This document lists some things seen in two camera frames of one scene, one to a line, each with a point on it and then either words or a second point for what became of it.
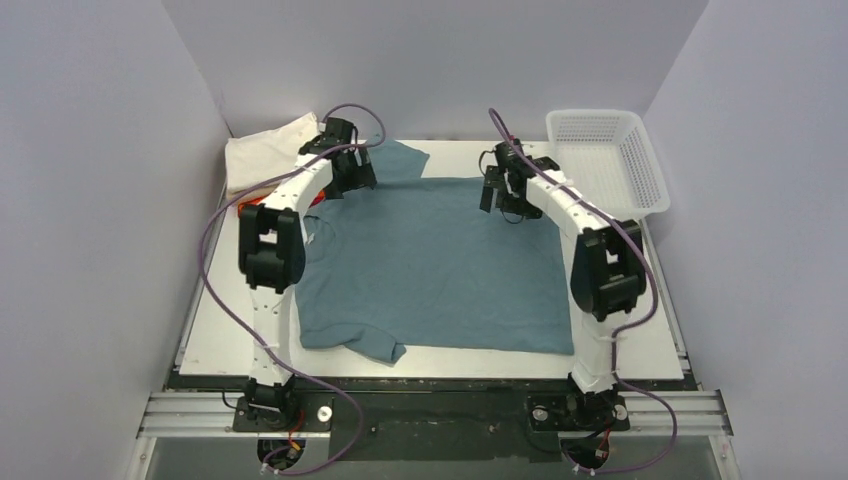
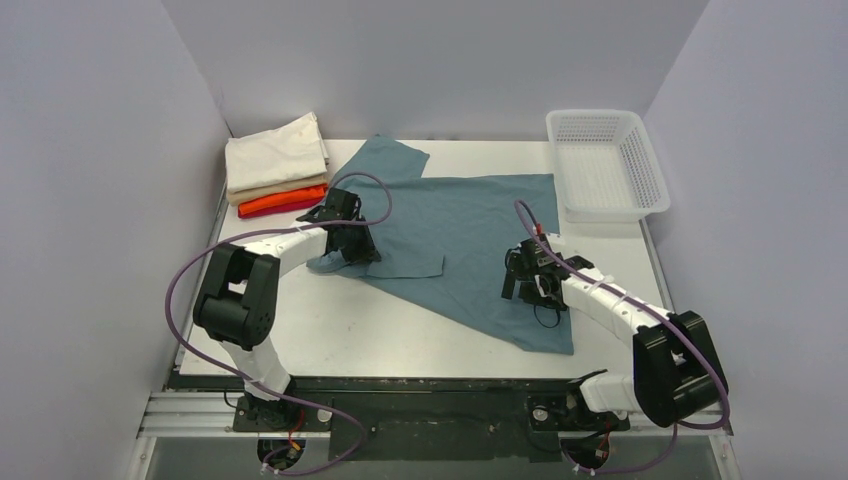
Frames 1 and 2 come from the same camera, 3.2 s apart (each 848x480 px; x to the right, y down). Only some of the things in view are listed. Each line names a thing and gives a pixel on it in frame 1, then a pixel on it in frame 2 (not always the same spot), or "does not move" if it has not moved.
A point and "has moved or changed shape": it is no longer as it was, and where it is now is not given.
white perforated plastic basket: [608, 155] does not move
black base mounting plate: [433, 418] does not move
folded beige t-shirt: [262, 192] does not move
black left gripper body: [357, 171] -> [354, 245]
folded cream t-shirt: [252, 159] does not move
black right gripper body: [495, 192] -> [519, 275]
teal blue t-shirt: [423, 262] has moved or changed shape
